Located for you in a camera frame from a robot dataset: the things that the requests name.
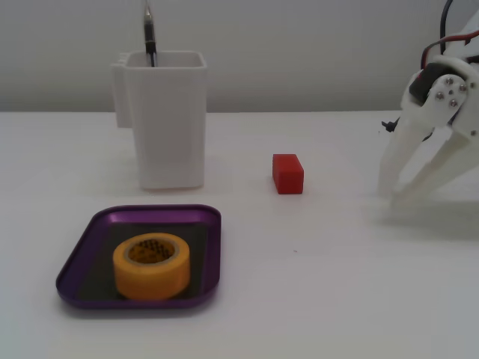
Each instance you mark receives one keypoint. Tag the purple metal tray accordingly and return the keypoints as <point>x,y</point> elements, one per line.
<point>80,265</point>

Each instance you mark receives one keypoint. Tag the yellow masking tape roll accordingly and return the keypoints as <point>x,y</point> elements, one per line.
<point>149,278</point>

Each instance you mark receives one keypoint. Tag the red cube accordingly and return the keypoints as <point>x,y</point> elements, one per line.
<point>288,175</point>

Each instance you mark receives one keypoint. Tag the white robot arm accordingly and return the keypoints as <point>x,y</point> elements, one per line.
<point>467,33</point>

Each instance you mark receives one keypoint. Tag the white plastic pen holder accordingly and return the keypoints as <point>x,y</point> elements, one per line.
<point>168,123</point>

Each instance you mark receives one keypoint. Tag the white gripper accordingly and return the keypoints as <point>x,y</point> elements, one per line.
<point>450,93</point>

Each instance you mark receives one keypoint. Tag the black pen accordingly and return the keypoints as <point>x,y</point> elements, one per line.
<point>149,33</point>

